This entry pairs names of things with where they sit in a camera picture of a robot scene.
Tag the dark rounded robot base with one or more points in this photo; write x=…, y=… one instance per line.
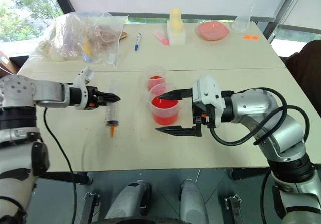
x=136, y=221

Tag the blue and white marker pen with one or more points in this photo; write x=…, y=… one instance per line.
x=138, y=42

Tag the white bottle with yellow cap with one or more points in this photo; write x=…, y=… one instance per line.
x=176, y=38

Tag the dark brown chair back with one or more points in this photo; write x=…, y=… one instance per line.
x=306, y=68

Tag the large clear cup red liquid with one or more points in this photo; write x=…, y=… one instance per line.
x=165, y=113

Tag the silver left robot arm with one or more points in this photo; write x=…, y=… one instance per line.
x=47, y=93

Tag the empty clear measuring cup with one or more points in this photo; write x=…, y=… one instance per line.
x=240, y=24

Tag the pink plastic plate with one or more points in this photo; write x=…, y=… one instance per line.
x=213, y=30

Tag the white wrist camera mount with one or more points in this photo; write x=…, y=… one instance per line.
x=84, y=79
x=208, y=91

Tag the black metal stand foot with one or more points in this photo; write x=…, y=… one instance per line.
x=234, y=209
x=89, y=207

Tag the black table frame bar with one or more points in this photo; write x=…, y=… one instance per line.
x=62, y=177

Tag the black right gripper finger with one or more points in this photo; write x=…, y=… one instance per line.
x=175, y=94
x=175, y=130

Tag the pink eraser block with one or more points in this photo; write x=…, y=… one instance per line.
x=161, y=38

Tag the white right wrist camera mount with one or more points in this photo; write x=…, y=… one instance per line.
x=208, y=91

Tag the small clear cup red liquid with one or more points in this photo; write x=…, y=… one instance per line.
x=155, y=79

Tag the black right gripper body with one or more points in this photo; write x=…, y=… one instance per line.
x=200, y=118

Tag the clear syringe with orange tip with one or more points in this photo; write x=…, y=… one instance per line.
x=112, y=121

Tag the silver grey rounded leg housing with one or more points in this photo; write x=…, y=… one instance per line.
x=193, y=201
x=128, y=199

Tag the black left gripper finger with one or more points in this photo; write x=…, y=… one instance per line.
x=110, y=95
x=109, y=101

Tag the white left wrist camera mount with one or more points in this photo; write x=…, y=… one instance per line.
x=84, y=79

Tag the brown wooden disc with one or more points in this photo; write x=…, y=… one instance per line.
x=124, y=35

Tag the brown cardboard box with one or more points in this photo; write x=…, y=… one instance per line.
x=6, y=63

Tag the pale yellow plastic bottle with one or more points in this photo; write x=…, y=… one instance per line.
x=176, y=20

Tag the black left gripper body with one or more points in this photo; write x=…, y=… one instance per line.
x=92, y=97

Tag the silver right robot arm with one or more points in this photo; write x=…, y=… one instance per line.
x=281, y=133

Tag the small orange clips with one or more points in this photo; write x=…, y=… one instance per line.
x=250, y=37

